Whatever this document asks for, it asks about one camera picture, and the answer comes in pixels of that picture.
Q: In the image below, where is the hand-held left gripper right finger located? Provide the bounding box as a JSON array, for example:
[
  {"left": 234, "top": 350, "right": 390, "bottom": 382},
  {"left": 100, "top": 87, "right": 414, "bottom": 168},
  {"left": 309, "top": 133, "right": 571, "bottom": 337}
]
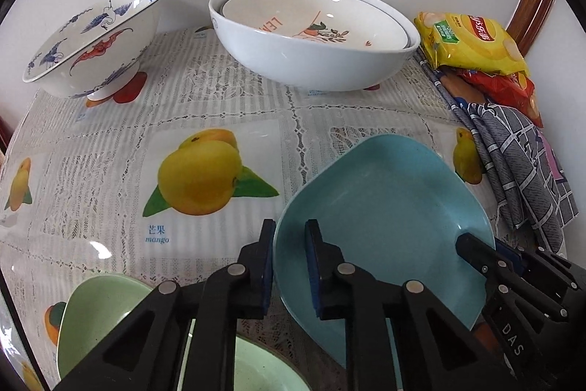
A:
[{"left": 304, "top": 218, "right": 518, "bottom": 391}]

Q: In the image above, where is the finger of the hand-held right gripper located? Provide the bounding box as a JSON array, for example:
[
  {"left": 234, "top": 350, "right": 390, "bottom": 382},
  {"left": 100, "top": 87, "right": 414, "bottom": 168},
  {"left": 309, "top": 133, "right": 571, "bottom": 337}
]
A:
[
  {"left": 497, "top": 241, "right": 586, "bottom": 295},
  {"left": 455, "top": 232, "right": 566, "bottom": 323}
]

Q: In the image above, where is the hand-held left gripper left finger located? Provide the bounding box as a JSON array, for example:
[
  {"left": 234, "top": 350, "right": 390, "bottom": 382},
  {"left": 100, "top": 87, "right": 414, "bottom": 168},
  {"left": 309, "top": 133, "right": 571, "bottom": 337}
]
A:
[{"left": 52, "top": 218, "right": 277, "bottom": 391}]

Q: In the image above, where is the blue plate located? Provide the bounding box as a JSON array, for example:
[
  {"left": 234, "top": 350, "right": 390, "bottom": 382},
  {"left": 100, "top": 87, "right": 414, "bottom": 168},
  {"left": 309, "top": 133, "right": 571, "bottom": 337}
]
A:
[{"left": 273, "top": 134, "right": 496, "bottom": 369}]

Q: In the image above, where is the mint green plate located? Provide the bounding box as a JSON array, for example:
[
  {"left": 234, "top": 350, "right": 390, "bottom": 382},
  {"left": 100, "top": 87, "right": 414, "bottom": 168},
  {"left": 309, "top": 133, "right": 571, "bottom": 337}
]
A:
[{"left": 233, "top": 333, "right": 313, "bottom": 391}]

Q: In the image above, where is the sage green plate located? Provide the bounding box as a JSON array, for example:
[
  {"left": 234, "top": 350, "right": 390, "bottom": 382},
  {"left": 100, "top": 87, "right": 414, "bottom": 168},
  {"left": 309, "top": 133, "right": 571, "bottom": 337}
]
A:
[{"left": 56, "top": 274, "right": 156, "bottom": 383}]

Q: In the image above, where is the grey checked cloth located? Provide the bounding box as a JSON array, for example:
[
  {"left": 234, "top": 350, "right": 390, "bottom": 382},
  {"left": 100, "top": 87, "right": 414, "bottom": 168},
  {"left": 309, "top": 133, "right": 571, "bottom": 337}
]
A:
[{"left": 414, "top": 52, "right": 578, "bottom": 254}]

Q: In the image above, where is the red snack bag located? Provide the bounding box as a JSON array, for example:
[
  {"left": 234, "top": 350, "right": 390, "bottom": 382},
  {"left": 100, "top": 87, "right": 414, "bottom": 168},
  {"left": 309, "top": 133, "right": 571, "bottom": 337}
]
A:
[{"left": 458, "top": 69, "right": 545, "bottom": 128}]

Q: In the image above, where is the fruit print lace tablecloth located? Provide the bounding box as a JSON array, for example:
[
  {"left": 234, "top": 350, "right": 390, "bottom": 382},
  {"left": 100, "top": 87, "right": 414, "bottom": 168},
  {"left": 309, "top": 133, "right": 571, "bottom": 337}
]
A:
[{"left": 0, "top": 27, "right": 568, "bottom": 391}]

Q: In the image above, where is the large white bowl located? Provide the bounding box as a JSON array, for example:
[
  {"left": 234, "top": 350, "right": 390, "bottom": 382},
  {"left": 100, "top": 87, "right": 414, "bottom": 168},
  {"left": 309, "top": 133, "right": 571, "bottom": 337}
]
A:
[{"left": 208, "top": 0, "right": 421, "bottom": 92}]

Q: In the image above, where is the yellow snack bag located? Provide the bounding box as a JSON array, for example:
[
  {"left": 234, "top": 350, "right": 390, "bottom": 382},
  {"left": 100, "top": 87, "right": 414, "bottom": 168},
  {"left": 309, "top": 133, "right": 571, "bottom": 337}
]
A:
[{"left": 414, "top": 11, "right": 529, "bottom": 77}]

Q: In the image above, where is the cream bowl with orange print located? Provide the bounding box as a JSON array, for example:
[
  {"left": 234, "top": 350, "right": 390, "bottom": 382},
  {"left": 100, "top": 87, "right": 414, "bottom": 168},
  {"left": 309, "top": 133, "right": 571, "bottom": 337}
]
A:
[{"left": 221, "top": 0, "right": 409, "bottom": 50}]

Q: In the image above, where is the blue crane pattern bowl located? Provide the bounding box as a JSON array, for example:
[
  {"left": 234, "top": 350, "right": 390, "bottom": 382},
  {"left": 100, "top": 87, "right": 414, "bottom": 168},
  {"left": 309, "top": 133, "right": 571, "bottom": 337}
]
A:
[{"left": 22, "top": 0, "right": 169, "bottom": 102}]

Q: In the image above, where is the brown wooden door frame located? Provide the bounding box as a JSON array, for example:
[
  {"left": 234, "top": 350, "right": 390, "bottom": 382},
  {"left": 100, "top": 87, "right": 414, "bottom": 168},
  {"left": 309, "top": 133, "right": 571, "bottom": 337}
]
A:
[{"left": 506, "top": 0, "right": 558, "bottom": 55}]

